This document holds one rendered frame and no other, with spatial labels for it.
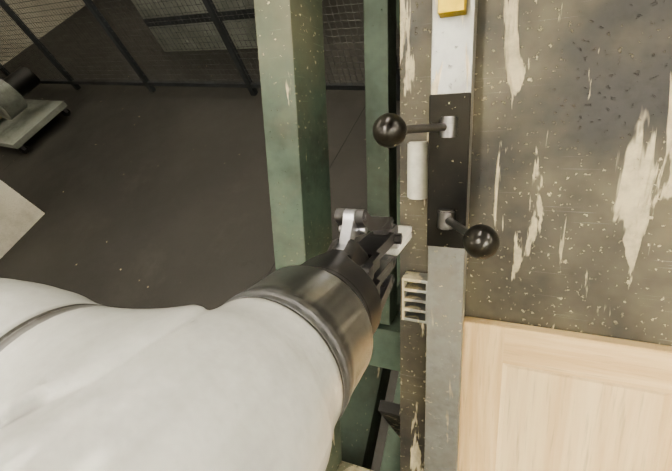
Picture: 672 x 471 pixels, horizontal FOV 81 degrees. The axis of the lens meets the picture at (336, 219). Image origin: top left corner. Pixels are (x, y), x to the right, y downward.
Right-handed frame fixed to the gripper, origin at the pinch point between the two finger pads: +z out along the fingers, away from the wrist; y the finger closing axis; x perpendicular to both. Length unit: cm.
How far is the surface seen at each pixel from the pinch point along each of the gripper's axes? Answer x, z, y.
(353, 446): -17, 28, 59
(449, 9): 4.3, 9.7, -25.3
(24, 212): -345, 146, 49
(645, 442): 30.8, 14.0, 30.1
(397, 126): 0.5, 0.3, -12.4
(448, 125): 4.6, 9.5, -12.2
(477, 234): 9.1, 0.1, -1.2
